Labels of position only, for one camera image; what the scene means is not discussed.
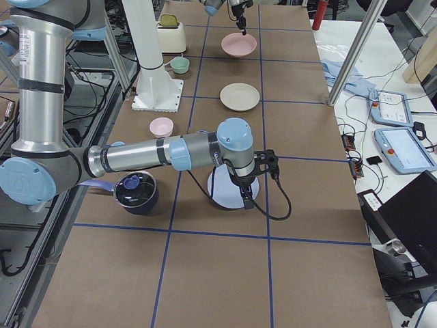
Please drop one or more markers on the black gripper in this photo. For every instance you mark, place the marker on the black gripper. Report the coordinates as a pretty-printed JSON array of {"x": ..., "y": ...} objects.
[
  {"x": 240, "y": 181},
  {"x": 236, "y": 7}
]

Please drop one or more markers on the pink plate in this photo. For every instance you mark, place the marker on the pink plate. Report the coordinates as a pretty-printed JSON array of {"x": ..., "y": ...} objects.
[{"x": 238, "y": 45}]

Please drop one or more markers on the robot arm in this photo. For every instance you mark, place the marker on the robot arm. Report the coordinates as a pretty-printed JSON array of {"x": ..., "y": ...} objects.
[
  {"x": 42, "y": 165},
  {"x": 212, "y": 7}
]

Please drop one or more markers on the light blue plate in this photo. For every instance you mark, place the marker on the light blue plate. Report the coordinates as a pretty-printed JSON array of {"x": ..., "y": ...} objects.
[{"x": 224, "y": 192}]

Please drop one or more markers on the cream toaster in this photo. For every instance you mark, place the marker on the cream toaster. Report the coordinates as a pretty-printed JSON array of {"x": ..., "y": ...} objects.
[{"x": 172, "y": 39}]

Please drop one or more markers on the cream plate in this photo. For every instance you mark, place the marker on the cream plate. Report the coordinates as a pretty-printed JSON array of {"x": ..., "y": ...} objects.
[{"x": 239, "y": 96}]

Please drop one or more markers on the green bowl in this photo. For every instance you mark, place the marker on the green bowl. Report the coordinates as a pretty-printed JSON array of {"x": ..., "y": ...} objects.
[{"x": 180, "y": 65}]

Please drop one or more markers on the toast slice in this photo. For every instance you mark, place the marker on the toast slice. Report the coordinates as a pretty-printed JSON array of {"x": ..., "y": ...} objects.
[{"x": 168, "y": 21}]

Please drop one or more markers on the red bottle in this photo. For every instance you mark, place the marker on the red bottle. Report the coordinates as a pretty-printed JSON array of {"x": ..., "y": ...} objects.
[{"x": 319, "y": 15}]

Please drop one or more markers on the clear plastic bag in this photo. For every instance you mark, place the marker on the clear plastic bag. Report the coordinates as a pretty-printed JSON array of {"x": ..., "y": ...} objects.
[{"x": 331, "y": 51}]

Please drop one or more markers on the pink bowl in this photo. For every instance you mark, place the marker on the pink bowl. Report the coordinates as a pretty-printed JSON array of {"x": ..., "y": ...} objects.
[{"x": 161, "y": 127}]

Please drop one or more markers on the dark blue pot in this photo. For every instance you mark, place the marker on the dark blue pot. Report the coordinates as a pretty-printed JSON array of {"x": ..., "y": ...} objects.
[{"x": 109, "y": 186}]

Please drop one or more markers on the glass pot lid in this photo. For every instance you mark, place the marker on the glass pot lid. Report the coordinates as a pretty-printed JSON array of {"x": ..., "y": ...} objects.
[{"x": 136, "y": 190}]

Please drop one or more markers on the small circuit board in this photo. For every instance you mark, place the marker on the small circuit board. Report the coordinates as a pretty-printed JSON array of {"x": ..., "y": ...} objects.
[{"x": 348, "y": 142}]

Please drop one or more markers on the upper teach pendant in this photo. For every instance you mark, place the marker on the upper teach pendant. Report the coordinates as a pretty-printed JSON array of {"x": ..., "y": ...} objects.
[{"x": 389, "y": 108}]

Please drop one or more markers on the teach pendant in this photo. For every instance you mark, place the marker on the teach pendant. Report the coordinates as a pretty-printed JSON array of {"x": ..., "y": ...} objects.
[
  {"x": 389, "y": 108},
  {"x": 403, "y": 150}
]

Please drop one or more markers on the black laptop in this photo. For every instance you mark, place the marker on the black laptop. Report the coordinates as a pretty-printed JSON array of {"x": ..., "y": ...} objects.
[{"x": 409, "y": 216}]

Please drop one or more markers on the lower teach pendant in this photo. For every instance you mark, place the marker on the lower teach pendant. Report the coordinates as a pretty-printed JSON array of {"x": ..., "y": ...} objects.
[{"x": 403, "y": 150}]

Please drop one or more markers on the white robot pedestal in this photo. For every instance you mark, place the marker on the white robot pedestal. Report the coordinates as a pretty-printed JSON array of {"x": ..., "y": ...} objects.
[{"x": 155, "y": 90}]

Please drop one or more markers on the aluminium frame post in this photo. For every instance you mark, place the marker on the aluminium frame post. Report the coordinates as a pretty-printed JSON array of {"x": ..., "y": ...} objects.
[{"x": 374, "y": 11}]

